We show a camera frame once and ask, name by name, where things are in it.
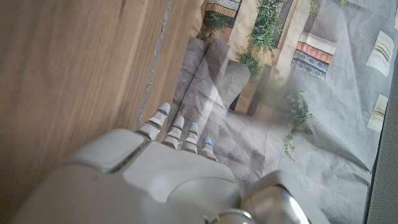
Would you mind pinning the printed fabric backdrop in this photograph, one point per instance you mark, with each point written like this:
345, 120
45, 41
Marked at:
311, 124

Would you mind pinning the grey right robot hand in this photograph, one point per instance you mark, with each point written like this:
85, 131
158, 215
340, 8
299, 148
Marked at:
155, 186

